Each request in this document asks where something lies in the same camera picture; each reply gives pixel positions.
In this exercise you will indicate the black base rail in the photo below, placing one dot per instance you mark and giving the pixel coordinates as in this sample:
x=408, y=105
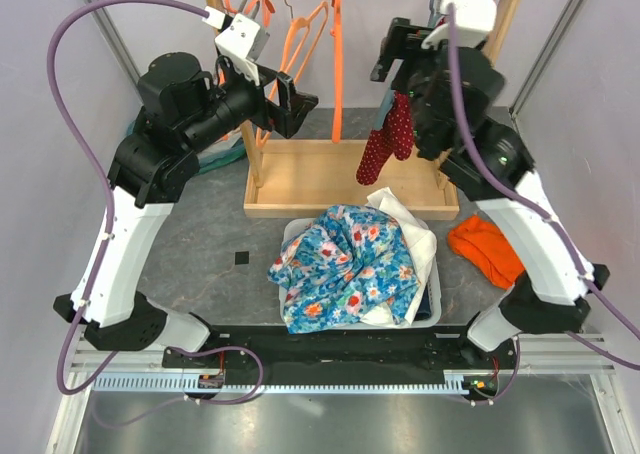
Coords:
x=362, y=357

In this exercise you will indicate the blue-grey plastic hanger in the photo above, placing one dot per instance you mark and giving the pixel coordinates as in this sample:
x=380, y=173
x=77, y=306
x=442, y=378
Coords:
x=388, y=99

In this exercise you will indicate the orange floral garment hanger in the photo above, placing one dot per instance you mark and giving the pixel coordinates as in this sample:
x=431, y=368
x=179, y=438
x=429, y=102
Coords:
x=337, y=34

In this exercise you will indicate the white plastic laundry basket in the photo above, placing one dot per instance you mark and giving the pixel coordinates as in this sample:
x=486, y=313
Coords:
x=432, y=289

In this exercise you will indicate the orange cloth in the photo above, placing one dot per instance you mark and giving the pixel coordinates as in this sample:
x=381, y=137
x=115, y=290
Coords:
x=484, y=245

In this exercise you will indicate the small black square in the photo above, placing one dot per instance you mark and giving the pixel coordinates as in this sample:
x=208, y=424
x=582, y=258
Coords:
x=241, y=258

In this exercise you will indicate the red dotted garment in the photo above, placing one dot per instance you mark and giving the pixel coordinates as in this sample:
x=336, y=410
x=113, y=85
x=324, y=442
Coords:
x=396, y=138

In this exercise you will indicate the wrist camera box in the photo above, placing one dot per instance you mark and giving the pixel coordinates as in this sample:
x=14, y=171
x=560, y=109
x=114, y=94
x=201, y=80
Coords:
x=474, y=20
x=240, y=39

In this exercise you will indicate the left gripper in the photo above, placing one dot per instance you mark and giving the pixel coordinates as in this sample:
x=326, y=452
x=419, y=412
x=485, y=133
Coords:
x=283, y=120

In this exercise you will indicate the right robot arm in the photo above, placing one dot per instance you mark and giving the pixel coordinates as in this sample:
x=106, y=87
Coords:
x=449, y=90

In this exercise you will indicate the teal plastic basket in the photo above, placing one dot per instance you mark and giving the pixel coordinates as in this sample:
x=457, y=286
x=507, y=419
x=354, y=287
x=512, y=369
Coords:
x=220, y=156

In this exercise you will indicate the blue floral garment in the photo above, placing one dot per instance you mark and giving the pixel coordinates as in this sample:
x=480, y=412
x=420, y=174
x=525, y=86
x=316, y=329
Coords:
x=350, y=265

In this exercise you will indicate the orange plastic hanger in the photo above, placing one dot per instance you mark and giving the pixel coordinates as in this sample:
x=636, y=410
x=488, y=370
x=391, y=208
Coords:
x=260, y=11

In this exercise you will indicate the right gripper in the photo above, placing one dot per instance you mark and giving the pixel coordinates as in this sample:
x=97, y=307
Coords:
x=410, y=37

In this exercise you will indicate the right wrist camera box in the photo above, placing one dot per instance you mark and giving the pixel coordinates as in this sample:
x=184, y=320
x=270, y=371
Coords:
x=474, y=20

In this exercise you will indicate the wooden clothes rack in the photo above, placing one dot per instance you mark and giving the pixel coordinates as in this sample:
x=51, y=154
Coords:
x=301, y=178

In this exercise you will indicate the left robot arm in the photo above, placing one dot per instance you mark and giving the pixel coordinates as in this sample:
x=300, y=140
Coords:
x=184, y=112

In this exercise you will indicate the white garment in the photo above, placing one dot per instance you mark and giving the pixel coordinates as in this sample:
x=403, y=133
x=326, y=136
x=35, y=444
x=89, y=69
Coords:
x=422, y=245

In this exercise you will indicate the blue denim skirt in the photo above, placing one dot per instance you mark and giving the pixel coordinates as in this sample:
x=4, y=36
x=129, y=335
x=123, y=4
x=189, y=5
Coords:
x=425, y=309

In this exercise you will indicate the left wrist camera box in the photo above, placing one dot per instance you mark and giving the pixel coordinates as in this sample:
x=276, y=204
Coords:
x=240, y=39

